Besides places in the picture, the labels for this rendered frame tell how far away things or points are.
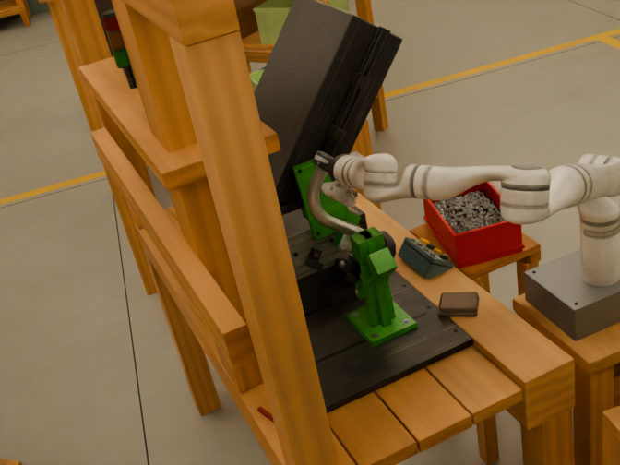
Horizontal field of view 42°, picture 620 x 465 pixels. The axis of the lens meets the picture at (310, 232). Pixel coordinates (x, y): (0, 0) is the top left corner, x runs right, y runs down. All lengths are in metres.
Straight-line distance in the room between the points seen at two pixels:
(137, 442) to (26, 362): 0.91
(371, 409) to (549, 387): 0.41
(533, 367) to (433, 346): 0.25
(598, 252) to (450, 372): 0.46
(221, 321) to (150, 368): 2.13
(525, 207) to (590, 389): 0.67
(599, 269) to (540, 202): 0.54
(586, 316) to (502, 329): 0.20
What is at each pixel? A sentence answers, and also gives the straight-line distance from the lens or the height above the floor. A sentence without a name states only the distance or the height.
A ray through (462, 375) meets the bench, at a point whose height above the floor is 0.88.
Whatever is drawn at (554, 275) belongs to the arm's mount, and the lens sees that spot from 2.17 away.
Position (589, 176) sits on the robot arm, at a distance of 1.81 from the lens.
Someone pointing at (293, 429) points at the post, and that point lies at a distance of 1.64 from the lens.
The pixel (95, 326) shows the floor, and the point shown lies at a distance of 4.13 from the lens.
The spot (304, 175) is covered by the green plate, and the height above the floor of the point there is 1.24.
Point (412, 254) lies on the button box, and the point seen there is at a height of 0.94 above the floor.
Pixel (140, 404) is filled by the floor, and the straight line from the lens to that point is 3.55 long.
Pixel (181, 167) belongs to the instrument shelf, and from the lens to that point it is 1.62.
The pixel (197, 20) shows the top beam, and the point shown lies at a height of 1.88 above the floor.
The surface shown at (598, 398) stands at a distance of 2.15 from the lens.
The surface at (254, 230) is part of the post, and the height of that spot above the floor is 1.52.
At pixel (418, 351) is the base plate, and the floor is 0.90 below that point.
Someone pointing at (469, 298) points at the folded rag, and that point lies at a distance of 2.13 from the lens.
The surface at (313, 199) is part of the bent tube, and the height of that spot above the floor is 1.24.
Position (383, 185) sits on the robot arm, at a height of 1.39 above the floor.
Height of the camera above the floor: 2.19
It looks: 30 degrees down
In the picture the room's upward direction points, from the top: 12 degrees counter-clockwise
